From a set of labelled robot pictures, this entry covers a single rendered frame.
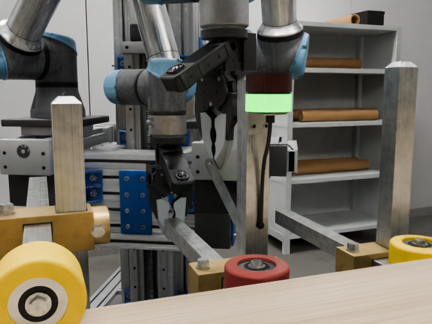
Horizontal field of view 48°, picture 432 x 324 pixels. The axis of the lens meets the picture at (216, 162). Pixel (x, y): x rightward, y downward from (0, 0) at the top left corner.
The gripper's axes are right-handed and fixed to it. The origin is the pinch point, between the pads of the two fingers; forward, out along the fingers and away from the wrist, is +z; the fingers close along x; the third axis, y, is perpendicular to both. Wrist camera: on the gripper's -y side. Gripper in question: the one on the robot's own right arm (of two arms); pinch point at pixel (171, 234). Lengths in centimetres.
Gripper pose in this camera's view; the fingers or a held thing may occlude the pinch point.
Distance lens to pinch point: 101.1
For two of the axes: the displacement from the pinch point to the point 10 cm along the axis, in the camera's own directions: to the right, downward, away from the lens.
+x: -9.4, 0.5, -3.4
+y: -3.4, -1.5, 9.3
